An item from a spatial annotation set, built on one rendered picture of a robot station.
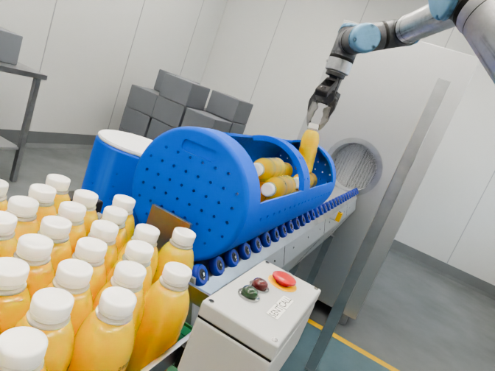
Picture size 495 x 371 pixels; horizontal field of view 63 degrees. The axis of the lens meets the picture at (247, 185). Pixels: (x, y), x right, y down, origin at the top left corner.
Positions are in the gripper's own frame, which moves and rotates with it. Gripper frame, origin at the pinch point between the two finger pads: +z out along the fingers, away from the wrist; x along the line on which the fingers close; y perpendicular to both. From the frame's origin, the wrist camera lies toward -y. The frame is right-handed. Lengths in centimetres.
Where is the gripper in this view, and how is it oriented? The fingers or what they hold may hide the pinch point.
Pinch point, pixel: (314, 124)
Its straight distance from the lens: 154.1
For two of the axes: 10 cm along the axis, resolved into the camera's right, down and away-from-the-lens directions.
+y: 4.0, -0.6, 9.2
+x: -8.5, -3.9, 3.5
